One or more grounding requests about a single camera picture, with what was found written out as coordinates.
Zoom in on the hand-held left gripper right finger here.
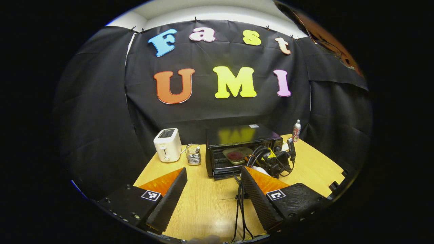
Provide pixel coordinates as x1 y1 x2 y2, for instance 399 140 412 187
240 166 332 234

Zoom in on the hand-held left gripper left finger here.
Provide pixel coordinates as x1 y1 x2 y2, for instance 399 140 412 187
98 167 188 235

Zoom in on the black electric oven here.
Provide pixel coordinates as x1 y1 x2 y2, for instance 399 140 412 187
205 124 284 179

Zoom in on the beige square plate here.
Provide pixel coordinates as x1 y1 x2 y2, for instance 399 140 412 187
222 147 254 165

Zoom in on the silver bottle with red label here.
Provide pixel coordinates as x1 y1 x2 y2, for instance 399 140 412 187
292 119 302 142

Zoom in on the white toaster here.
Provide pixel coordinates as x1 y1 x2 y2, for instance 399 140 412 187
153 128 182 163

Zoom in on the black cable bundle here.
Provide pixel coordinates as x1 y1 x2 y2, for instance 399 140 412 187
232 175 255 242

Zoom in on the metal wire basket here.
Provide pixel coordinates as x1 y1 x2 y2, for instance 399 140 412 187
185 144 202 166

